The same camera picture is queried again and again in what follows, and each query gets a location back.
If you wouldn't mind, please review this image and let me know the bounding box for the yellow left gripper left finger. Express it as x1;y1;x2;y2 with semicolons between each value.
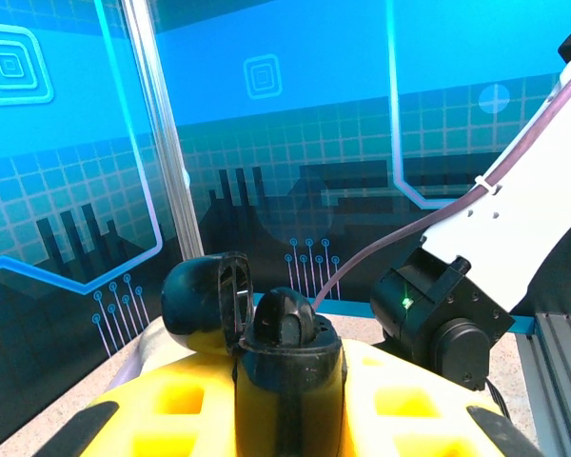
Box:
28;351;239;457

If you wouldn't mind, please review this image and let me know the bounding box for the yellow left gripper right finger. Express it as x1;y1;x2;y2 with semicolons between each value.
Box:
342;340;548;457

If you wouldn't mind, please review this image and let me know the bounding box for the black earbud charging case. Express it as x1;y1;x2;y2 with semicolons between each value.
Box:
160;250;348;457

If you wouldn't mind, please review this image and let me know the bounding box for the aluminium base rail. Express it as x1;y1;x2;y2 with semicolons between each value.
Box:
513;311;571;457

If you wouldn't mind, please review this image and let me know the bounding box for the aluminium corner post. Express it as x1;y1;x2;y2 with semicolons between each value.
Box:
121;0;206;261

